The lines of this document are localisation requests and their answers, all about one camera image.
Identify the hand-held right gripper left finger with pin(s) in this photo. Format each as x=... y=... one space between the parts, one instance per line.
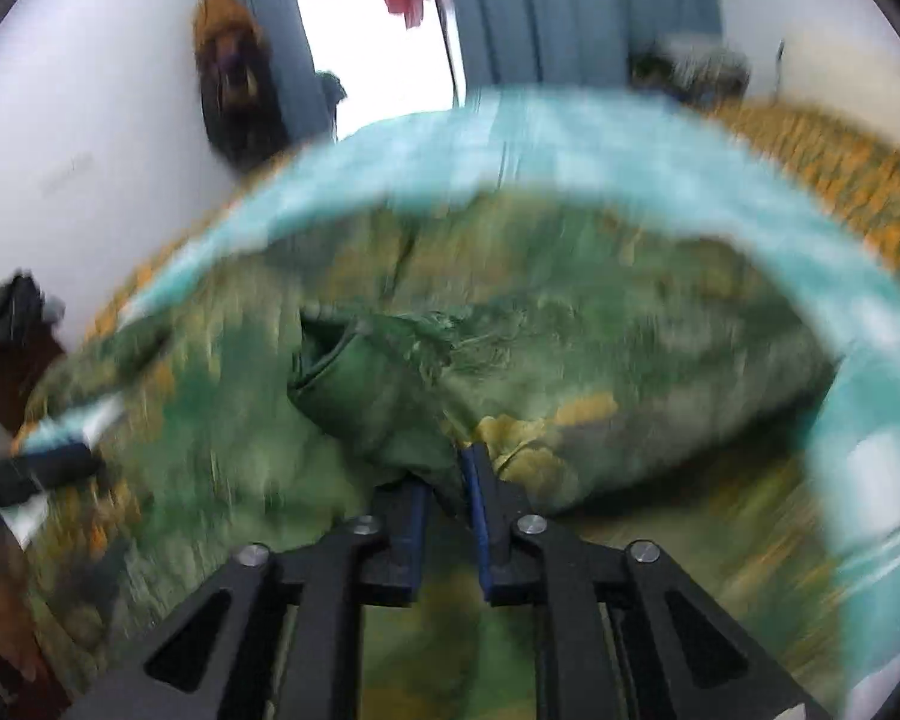
x=417 y=540

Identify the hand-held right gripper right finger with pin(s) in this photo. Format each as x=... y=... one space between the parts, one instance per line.
x=481 y=532

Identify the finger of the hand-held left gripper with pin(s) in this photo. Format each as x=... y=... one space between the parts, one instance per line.
x=56 y=465

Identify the green printed garment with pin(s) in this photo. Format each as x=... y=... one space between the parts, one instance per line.
x=570 y=345

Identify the pile of dark clothes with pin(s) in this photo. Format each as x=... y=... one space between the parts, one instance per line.
x=690 y=67

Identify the dark maroon cloth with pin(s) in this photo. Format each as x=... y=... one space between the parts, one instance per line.
x=11 y=345

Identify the teal checked blanket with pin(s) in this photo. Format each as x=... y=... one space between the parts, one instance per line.
x=570 y=142

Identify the brown furry coat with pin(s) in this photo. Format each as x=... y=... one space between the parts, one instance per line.
x=232 y=82

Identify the dark hanging cloth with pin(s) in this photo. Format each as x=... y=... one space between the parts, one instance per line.
x=331 y=101

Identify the narrow blue curtain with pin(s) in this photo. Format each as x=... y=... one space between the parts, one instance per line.
x=285 y=22

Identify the wide blue curtain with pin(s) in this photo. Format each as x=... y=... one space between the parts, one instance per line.
x=570 y=7

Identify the metal door frame bar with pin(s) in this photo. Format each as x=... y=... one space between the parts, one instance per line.
x=444 y=22

